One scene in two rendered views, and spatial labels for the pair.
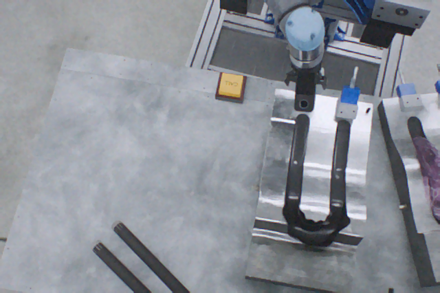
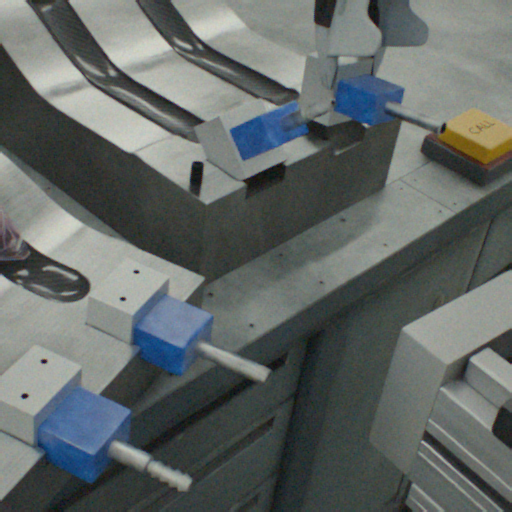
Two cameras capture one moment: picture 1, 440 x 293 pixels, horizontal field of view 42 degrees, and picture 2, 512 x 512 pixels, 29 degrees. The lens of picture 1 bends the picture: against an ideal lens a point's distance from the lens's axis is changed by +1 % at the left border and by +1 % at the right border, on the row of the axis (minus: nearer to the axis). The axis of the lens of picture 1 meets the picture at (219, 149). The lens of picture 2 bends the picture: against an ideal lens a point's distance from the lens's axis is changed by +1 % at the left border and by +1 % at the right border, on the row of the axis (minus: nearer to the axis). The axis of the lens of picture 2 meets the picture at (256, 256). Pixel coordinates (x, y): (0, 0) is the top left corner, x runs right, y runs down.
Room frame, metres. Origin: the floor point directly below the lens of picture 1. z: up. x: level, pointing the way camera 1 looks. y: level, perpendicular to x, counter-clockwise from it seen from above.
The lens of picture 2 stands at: (0.94, -0.95, 1.33)
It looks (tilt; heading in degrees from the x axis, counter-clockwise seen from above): 38 degrees down; 116
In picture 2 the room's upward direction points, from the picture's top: 10 degrees clockwise
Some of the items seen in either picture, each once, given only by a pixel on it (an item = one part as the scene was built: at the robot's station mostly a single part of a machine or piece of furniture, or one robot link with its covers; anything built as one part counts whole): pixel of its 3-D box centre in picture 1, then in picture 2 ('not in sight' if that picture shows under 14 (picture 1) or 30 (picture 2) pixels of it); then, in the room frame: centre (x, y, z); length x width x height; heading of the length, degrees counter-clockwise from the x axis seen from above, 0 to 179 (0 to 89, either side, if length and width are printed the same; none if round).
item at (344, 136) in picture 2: not in sight; (327, 141); (0.64, -0.23, 0.87); 0.05 x 0.05 x 0.04; 79
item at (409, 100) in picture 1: (405, 89); (185, 340); (0.68, -0.51, 0.86); 0.13 x 0.05 x 0.05; 6
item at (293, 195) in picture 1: (319, 175); (127, 17); (0.42, -0.25, 0.92); 0.35 x 0.16 x 0.09; 169
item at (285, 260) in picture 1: (311, 186); (122, 55); (0.40, -0.23, 0.87); 0.50 x 0.26 x 0.14; 169
